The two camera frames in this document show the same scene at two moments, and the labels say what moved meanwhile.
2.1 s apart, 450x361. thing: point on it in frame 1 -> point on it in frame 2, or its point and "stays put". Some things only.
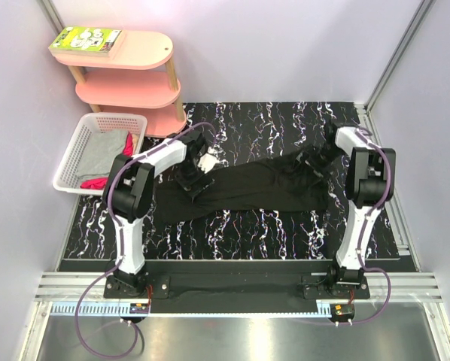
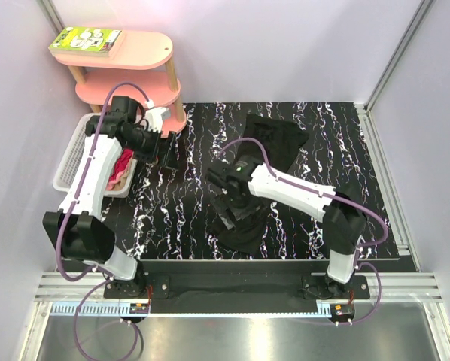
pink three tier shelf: x=138 y=82 stays put
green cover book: x=87 y=41 stays put
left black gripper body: x=188 y=174 -> x=148 y=150
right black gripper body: x=319 y=159 -> x=241 y=207
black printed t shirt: x=299 y=182 -> x=249 y=235
